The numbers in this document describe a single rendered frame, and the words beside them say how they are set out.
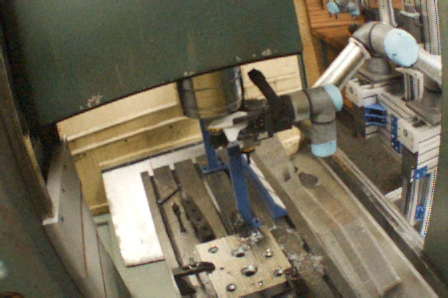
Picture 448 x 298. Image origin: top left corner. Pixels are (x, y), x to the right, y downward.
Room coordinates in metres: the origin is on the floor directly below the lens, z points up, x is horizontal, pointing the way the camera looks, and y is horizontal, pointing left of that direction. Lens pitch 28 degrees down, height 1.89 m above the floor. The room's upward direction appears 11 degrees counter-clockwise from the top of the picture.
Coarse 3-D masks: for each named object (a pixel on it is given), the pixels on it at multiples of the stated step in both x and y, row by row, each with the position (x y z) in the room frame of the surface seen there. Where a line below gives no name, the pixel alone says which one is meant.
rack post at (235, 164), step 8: (240, 152) 1.24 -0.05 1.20; (232, 160) 1.23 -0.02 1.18; (240, 160) 1.24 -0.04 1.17; (232, 168) 1.23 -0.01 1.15; (240, 168) 1.24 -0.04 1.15; (232, 176) 1.24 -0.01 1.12; (240, 176) 1.24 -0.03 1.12; (232, 184) 1.24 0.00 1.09; (240, 184) 1.24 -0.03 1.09; (240, 192) 1.24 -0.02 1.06; (240, 200) 1.24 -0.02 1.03; (248, 200) 1.24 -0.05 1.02; (240, 208) 1.23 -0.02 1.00; (248, 208) 1.24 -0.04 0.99; (248, 216) 1.24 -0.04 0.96; (248, 224) 1.24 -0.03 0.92; (256, 224) 1.25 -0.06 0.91
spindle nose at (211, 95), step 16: (192, 80) 0.94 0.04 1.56; (208, 80) 0.93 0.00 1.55; (224, 80) 0.94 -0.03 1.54; (240, 80) 0.97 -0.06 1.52; (176, 96) 0.98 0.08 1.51; (192, 96) 0.94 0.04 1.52; (208, 96) 0.93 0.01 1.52; (224, 96) 0.94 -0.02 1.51; (240, 96) 0.96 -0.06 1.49; (192, 112) 0.95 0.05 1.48; (208, 112) 0.93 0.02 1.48; (224, 112) 0.94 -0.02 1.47
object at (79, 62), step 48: (0, 0) 0.81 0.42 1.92; (48, 0) 0.83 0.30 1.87; (96, 0) 0.85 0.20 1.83; (144, 0) 0.87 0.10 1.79; (192, 0) 0.88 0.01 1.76; (240, 0) 0.90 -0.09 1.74; (288, 0) 0.92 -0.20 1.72; (48, 48) 0.82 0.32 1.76; (96, 48) 0.84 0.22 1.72; (144, 48) 0.86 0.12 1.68; (192, 48) 0.88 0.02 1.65; (240, 48) 0.90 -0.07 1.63; (288, 48) 0.92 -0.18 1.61; (48, 96) 0.82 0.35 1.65; (96, 96) 0.84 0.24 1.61
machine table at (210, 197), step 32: (224, 160) 1.74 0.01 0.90; (256, 160) 1.68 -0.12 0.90; (192, 192) 1.54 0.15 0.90; (224, 192) 1.50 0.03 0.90; (256, 192) 1.46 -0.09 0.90; (160, 224) 1.35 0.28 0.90; (192, 224) 1.37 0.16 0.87; (224, 224) 1.33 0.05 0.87; (288, 224) 1.25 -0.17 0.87; (192, 256) 1.14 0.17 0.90; (320, 288) 0.84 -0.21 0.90; (352, 288) 0.82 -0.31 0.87
